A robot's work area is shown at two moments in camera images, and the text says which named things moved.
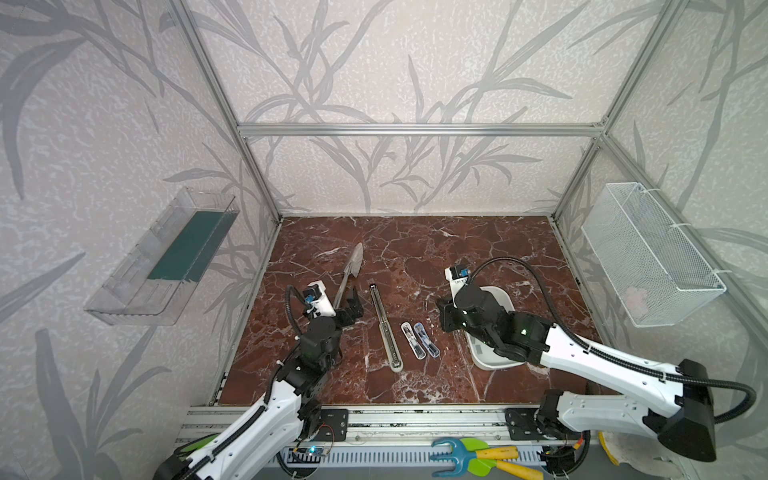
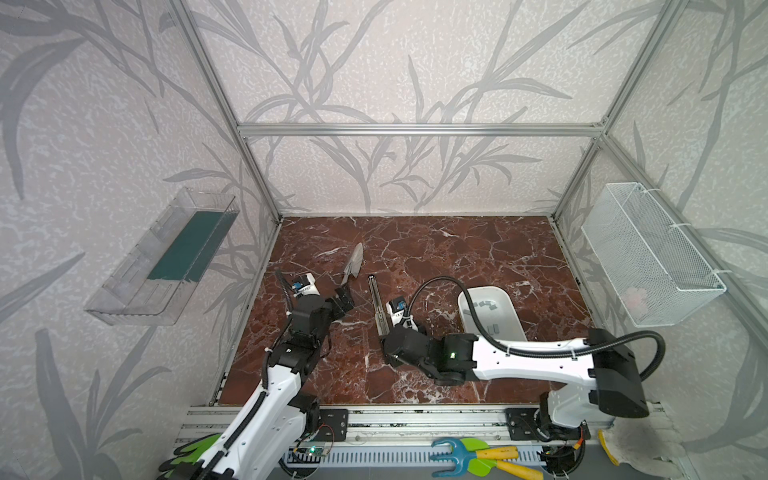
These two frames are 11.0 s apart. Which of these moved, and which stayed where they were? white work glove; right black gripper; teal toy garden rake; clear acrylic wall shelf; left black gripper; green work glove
Moved: right black gripper; left black gripper
Stayed: white work glove; clear acrylic wall shelf; teal toy garden rake; green work glove
